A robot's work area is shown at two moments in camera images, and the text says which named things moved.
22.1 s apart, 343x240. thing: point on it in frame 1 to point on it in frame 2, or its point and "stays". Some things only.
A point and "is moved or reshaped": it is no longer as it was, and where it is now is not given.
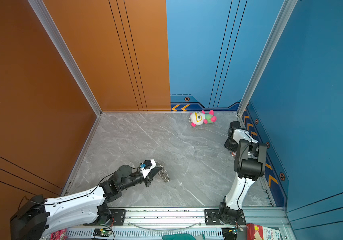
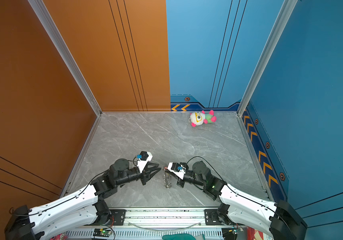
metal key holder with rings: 163,173 is moved or reshaped
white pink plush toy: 198,118 stays
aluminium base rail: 152,223 stays
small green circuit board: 101,232 stays
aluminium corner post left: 55,38 stays
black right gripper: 227,144 to 180,182
